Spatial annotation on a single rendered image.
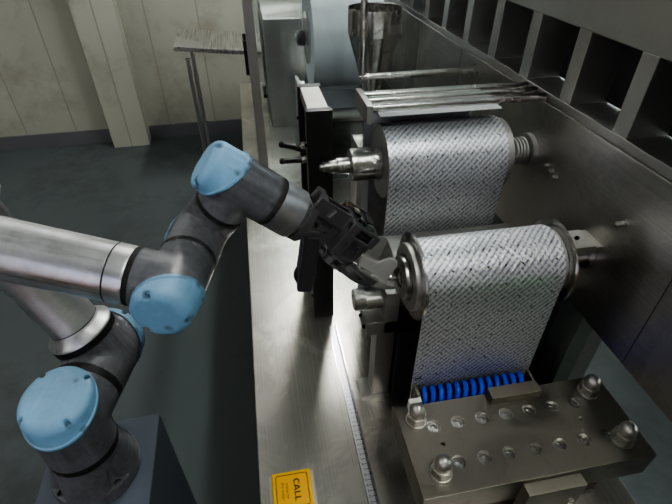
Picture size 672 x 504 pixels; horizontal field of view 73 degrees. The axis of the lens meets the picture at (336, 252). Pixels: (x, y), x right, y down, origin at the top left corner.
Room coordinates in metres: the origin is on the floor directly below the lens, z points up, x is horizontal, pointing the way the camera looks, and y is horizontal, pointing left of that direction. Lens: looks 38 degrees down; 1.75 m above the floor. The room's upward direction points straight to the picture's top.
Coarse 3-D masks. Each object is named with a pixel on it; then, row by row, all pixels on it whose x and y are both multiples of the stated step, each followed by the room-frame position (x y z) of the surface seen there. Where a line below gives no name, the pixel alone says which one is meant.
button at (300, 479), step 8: (288, 472) 0.41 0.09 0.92; (296, 472) 0.41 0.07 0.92; (304, 472) 0.41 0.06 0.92; (272, 480) 0.40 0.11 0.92; (280, 480) 0.40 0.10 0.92; (288, 480) 0.40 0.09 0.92; (296, 480) 0.40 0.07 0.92; (304, 480) 0.40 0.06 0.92; (272, 488) 0.38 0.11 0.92; (280, 488) 0.38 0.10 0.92; (288, 488) 0.38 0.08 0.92; (296, 488) 0.38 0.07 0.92; (304, 488) 0.38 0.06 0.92; (312, 488) 0.38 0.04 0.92; (280, 496) 0.37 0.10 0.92; (288, 496) 0.37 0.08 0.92; (296, 496) 0.37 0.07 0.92; (304, 496) 0.37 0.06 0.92; (312, 496) 0.37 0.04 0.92
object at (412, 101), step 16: (368, 96) 0.88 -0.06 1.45; (384, 96) 0.85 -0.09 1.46; (400, 96) 0.86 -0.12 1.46; (416, 96) 0.86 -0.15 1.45; (432, 96) 0.87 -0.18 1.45; (448, 96) 0.87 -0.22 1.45; (464, 96) 0.88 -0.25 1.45; (480, 96) 0.88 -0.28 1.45; (496, 96) 0.86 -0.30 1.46; (512, 96) 0.86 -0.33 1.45; (528, 96) 0.86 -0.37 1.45; (544, 96) 0.87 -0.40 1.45; (368, 112) 0.80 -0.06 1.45; (384, 112) 0.82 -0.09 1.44; (400, 112) 0.82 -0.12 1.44; (416, 112) 0.82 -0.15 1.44; (432, 112) 0.82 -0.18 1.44
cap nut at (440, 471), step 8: (440, 456) 0.36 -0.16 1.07; (448, 456) 0.36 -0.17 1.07; (432, 464) 0.37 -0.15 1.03; (440, 464) 0.35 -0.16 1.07; (448, 464) 0.35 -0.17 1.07; (432, 472) 0.35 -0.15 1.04; (440, 472) 0.34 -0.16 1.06; (448, 472) 0.34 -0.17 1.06; (440, 480) 0.34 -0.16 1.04; (448, 480) 0.34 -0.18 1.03
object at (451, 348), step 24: (504, 312) 0.54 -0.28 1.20; (528, 312) 0.55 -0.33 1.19; (432, 336) 0.52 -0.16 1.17; (456, 336) 0.53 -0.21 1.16; (480, 336) 0.54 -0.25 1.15; (504, 336) 0.55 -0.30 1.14; (528, 336) 0.55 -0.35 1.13; (432, 360) 0.52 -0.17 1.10; (456, 360) 0.53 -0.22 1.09; (480, 360) 0.54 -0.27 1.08; (504, 360) 0.55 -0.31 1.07; (528, 360) 0.56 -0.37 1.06; (432, 384) 0.52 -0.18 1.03
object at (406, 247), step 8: (560, 240) 0.60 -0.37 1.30; (400, 248) 0.61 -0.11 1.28; (408, 248) 0.58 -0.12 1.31; (408, 256) 0.57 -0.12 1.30; (416, 256) 0.56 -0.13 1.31; (416, 264) 0.55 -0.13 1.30; (568, 264) 0.57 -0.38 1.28; (416, 272) 0.54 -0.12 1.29; (568, 272) 0.57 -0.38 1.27; (416, 280) 0.53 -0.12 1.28; (416, 288) 0.53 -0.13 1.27; (416, 296) 0.52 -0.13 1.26; (408, 304) 0.55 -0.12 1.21; (416, 304) 0.52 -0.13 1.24
